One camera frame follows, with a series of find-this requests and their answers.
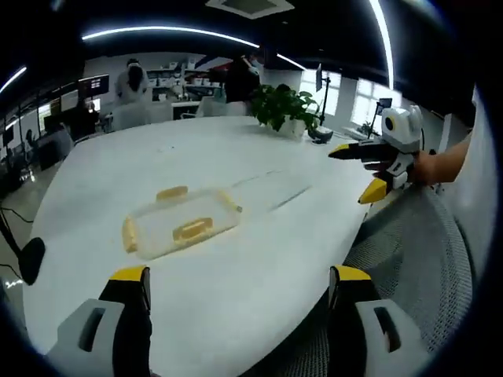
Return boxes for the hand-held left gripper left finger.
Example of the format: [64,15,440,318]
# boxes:
[43,265,154,377]

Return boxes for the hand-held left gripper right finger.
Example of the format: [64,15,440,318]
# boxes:
[325,265,432,377]

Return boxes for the clear plastic container yellow buckles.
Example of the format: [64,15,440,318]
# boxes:
[121,184,248,261]

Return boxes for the person's right hand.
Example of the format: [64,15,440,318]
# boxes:
[407,150,443,185]

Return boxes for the black stand base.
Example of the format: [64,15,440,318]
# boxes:
[308,127,335,147]

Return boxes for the grey mesh office chair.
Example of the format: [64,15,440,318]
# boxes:
[341,184,475,377]

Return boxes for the white plant pot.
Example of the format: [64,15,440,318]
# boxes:
[279,116,308,141]

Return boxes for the black monitor on pole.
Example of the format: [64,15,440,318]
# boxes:
[315,64,333,130]

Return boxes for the long ceiling light strip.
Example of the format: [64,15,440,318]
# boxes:
[368,0,396,88]
[0,65,28,95]
[81,25,261,50]

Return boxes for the green potted plant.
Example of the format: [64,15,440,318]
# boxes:
[250,83,322,134]

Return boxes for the black oval object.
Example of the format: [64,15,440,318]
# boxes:
[18,236,46,287]

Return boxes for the ceiling air vent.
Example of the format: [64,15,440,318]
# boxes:
[206,0,278,19]

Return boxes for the black monitor screen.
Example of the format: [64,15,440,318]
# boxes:
[77,74,110,95]

